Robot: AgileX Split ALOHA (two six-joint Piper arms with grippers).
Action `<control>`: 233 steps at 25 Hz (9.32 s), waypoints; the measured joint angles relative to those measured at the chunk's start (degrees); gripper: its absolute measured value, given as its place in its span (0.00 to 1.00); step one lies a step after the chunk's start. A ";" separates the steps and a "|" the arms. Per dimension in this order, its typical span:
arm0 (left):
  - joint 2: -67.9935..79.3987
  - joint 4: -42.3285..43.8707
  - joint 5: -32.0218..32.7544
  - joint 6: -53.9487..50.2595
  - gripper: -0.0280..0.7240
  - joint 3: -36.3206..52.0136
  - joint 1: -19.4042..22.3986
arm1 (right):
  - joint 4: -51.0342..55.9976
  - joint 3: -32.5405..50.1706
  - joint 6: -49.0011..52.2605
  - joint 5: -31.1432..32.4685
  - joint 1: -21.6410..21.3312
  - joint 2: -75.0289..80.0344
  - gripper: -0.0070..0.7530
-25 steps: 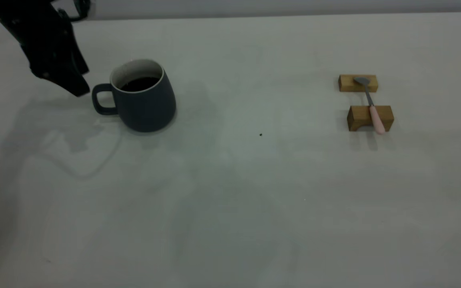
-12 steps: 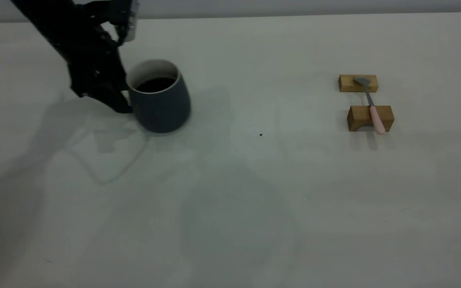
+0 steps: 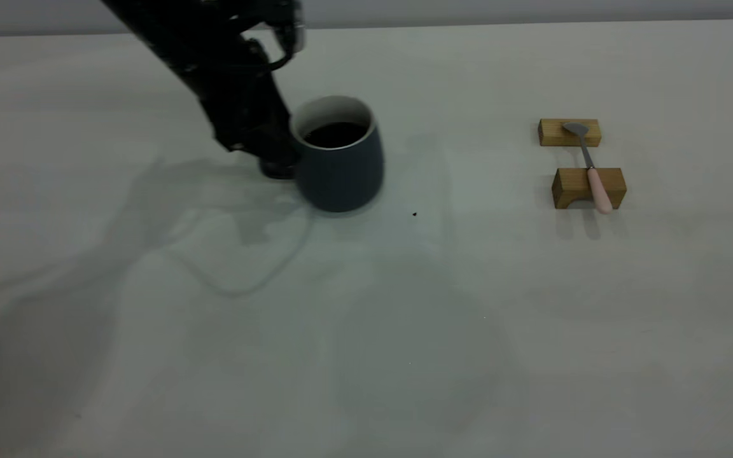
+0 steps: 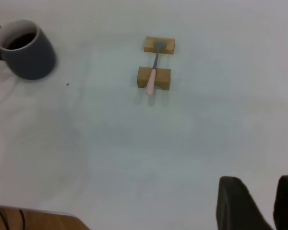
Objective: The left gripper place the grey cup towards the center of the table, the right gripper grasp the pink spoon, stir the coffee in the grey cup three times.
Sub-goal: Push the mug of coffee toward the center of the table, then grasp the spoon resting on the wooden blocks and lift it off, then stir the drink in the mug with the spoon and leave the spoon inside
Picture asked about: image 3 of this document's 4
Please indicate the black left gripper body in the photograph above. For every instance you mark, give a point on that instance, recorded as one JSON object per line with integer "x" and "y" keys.
{"x": 245, "y": 114}

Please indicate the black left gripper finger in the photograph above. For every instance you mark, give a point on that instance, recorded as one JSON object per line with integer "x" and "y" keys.
{"x": 280, "y": 170}

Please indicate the dark grey ceramic cup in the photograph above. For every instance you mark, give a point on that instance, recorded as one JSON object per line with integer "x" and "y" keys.
{"x": 341, "y": 181}

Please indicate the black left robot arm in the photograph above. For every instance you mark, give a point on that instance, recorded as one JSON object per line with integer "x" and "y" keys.
{"x": 169, "y": 32}

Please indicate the black coffee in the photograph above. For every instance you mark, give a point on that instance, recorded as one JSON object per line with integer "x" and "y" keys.
{"x": 336, "y": 135}

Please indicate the flat wooden block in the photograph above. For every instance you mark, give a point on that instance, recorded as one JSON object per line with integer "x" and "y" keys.
{"x": 551, "y": 133}

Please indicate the arched wooden block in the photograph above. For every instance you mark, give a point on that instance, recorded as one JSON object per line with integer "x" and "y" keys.
{"x": 570, "y": 186}

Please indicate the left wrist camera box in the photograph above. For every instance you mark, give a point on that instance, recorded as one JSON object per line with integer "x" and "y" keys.
{"x": 293, "y": 38}

